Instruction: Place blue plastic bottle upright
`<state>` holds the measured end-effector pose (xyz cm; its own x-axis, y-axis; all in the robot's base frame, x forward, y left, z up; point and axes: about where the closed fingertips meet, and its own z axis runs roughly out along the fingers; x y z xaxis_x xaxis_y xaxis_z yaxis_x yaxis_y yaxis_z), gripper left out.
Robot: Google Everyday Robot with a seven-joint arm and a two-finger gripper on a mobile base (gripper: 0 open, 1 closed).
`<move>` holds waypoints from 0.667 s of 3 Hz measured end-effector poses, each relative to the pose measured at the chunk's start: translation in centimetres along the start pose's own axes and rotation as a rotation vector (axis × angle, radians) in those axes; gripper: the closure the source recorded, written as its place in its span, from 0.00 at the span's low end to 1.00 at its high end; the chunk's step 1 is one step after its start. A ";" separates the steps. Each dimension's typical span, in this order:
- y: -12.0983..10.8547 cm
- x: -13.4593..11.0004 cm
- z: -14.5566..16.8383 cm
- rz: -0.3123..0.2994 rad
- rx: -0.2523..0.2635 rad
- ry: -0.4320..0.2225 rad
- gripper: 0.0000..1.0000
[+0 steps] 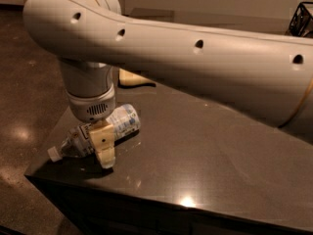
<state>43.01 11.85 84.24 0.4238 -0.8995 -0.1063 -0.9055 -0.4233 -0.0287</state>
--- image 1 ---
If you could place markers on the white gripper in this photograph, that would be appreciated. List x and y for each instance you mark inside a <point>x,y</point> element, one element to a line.
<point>92,109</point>

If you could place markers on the clear plastic water bottle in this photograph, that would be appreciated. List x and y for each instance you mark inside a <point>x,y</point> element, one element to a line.
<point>124,119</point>

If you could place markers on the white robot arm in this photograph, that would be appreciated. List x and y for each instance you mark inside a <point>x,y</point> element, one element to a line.
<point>267,77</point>

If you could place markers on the yellow sponge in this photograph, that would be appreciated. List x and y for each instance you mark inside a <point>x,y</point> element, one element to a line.
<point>127,78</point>

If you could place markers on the black wire basket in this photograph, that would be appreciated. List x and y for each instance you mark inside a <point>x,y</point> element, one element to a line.
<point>301,24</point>

